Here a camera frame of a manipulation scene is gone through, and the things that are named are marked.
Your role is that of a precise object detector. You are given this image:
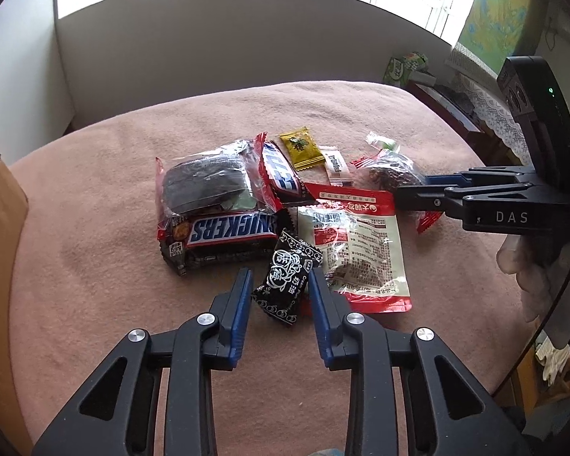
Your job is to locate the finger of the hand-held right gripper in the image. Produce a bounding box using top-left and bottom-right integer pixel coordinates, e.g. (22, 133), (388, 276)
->
(395, 183), (466, 219)
(424, 166), (535, 192)

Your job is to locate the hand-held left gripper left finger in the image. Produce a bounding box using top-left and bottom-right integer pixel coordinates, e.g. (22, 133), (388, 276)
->
(31, 267), (255, 456)

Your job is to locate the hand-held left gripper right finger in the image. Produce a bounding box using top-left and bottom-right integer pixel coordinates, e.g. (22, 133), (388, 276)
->
(308, 267), (535, 456)

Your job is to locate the clear bag of dark fruit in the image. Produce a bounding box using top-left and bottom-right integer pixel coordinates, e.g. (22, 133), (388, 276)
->
(350, 149), (442, 234)

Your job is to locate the black white candy wrapper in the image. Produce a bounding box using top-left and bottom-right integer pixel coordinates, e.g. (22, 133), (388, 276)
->
(251, 229), (324, 328)

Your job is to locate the yellow candy packet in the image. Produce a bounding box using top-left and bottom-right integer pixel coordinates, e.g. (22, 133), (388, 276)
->
(279, 126), (325, 172)

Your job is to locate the small chocolate bar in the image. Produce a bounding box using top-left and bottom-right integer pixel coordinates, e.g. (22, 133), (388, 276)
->
(255, 132), (314, 207)

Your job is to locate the cardboard box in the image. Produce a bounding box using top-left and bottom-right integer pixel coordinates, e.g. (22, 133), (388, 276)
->
(0, 153), (32, 438)

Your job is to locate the person's right hand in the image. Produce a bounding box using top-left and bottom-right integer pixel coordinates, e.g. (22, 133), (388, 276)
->
(496, 233), (570, 348)

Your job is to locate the small clear candy packet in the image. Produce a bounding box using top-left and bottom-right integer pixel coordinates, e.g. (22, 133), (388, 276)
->
(365, 131), (402, 154)

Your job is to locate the red white snack pouch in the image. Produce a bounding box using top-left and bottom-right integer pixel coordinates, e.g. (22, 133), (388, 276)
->
(297, 181), (413, 314)

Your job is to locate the large brown chocolate bar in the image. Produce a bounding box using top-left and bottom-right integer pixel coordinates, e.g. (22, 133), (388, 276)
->
(158, 209), (295, 277)

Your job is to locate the dark wooden furniture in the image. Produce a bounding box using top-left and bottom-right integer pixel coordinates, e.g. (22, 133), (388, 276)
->
(406, 78), (485, 136)

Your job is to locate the white lace cloth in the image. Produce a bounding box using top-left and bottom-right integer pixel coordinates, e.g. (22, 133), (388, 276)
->
(444, 54), (537, 167)

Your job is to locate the small white packet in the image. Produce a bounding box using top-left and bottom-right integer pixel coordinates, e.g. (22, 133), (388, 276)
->
(323, 149), (355, 186)

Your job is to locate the green box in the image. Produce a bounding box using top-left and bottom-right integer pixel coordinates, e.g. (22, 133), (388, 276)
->
(382, 51), (431, 89)

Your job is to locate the clear pack of dark cookies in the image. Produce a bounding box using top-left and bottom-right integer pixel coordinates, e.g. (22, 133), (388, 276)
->
(154, 139), (283, 229)

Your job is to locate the pink blanket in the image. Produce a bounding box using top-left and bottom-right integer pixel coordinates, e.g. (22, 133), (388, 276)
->
(7, 81), (542, 456)

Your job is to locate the white glove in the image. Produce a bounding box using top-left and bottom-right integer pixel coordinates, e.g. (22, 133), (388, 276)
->
(534, 342), (570, 388)

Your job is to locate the white board panel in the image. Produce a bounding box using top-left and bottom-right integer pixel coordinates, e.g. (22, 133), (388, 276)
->
(52, 0), (457, 129)

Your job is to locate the wall map poster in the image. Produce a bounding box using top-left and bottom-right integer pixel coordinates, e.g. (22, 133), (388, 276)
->
(453, 0), (547, 79)

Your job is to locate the thin black cable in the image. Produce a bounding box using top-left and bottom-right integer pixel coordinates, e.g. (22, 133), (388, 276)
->
(491, 230), (570, 393)

